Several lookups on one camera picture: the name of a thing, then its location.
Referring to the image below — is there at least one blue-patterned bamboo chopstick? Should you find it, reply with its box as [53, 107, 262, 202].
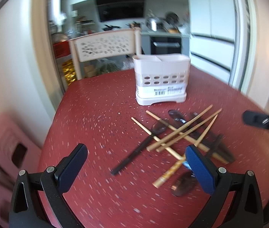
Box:
[153, 118, 216, 188]

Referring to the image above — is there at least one black-handled metal spoon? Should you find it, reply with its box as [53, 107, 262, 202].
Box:
[110, 121, 167, 176]

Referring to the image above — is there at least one pink plastic stool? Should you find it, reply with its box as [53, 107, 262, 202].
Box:
[0, 114, 41, 227]

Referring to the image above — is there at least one dark plastic spoon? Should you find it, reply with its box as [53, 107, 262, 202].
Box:
[189, 112, 236, 163]
[171, 171, 198, 197]
[168, 110, 223, 157]

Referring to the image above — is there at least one white plastic utensil holder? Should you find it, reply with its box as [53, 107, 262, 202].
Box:
[133, 54, 191, 106]

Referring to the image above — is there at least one white refrigerator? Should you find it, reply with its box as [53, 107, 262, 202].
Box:
[189, 0, 236, 83]

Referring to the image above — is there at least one red plastic basket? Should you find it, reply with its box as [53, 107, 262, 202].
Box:
[53, 41, 71, 59]

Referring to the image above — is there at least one black built-in oven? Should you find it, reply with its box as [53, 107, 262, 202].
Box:
[150, 36, 182, 55]

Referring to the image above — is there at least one white perforated storage cart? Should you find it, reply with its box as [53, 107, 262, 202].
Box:
[69, 27, 142, 80]

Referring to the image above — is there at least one black range hood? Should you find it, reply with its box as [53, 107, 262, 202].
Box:
[95, 0, 145, 22]

